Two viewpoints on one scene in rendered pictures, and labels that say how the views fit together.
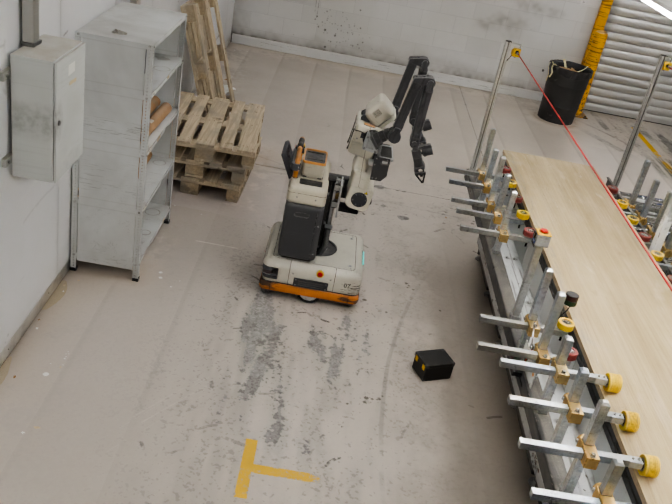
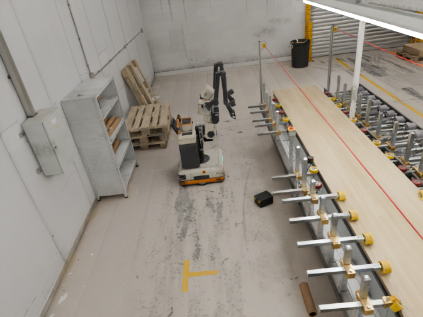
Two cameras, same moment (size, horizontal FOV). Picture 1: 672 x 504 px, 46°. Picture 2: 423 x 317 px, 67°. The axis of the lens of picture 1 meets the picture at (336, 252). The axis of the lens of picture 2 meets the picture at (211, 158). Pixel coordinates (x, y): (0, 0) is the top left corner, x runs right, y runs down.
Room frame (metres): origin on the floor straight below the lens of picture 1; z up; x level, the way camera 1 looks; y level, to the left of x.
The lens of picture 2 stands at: (0.63, -0.43, 2.70)
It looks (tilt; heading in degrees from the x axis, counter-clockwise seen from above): 30 degrees down; 6
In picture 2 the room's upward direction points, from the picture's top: 8 degrees counter-clockwise
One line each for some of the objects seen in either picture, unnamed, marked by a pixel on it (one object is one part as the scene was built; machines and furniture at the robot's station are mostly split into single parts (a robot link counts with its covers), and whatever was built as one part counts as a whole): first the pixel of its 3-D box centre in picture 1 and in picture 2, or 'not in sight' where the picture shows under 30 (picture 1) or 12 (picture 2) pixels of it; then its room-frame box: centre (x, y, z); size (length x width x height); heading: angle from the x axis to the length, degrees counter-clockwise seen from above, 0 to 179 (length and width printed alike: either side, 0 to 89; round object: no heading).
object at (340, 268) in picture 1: (313, 261); (201, 165); (4.74, 0.14, 0.16); 0.67 x 0.64 x 0.25; 93
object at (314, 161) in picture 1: (314, 163); (186, 124); (4.74, 0.25, 0.87); 0.23 x 0.15 x 0.11; 3
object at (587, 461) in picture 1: (587, 451); (333, 239); (2.31, -1.06, 0.95); 0.14 x 0.06 x 0.05; 3
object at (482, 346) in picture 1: (523, 354); (295, 191); (3.04, -0.94, 0.84); 0.43 x 0.03 x 0.04; 93
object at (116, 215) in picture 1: (129, 140); (105, 138); (4.72, 1.47, 0.78); 0.90 x 0.45 x 1.55; 3
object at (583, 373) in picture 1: (566, 416); (321, 220); (2.58, -1.05, 0.88); 0.04 x 0.04 x 0.48; 3
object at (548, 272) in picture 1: (535, 310); (297, 167); (3.33, -1.01, 0.91); 0.04 x 0.04 x 0.48; 3
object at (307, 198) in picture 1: (310, 203); (191, 141); (4.74, 0.23, 0.59); 0.55 x 0.34 x 0.83; 3
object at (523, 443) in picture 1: (585, 453); (332, 241); (2.29, -1.05, 0.95); 0.50 x 0.04 x 0.04; 93
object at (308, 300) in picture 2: not in sight; (308, 299); (2.48, -0.95, 0.04); 0.30 x 0.08 x 0.08; 3
